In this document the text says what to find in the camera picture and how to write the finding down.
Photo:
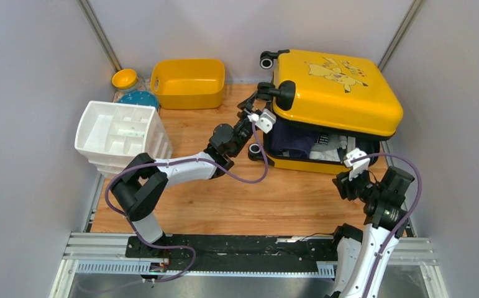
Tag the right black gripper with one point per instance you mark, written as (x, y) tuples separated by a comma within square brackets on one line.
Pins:
[(344, 184)]

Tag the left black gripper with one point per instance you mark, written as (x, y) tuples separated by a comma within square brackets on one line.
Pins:
[(243, 114)]

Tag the navy blue garment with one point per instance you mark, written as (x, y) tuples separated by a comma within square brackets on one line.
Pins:
[(297, 142)]

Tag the yellow plastic basket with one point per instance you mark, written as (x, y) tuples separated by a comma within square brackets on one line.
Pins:
[(188, 84)]

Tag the yellow Pikachu suitcase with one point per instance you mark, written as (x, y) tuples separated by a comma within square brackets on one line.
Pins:
[(330, 94)]

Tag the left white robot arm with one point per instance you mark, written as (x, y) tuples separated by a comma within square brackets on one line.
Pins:
[(138, 188)]

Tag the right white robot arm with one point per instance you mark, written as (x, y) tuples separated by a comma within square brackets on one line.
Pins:
[(363, 254)]

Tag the white folded garment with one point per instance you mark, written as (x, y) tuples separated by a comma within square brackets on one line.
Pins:
[(335, 151)]

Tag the teal dotted plate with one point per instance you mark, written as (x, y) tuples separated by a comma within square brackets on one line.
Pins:
[(139, 98)]

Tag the patterned cloth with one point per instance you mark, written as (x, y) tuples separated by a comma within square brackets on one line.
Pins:
[(141, 85)]

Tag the yellow bowl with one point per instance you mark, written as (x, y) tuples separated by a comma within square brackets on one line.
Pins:
[(125, 79)]

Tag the white plastic drawer organizer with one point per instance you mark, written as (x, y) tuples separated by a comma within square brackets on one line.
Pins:
[(110, 135)]

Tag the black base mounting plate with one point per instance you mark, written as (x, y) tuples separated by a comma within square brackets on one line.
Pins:
[(312, 255)]

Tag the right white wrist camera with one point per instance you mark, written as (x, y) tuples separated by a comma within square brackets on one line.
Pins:
[(357, 161)]

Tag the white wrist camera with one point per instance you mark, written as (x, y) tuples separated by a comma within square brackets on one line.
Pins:
[(263, 120), (357, 161)]

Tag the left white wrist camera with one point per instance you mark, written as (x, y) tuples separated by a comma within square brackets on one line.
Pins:
[(263, 120)]

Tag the aluminium frame rail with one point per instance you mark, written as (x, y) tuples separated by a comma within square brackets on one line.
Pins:
[(275, 228)]

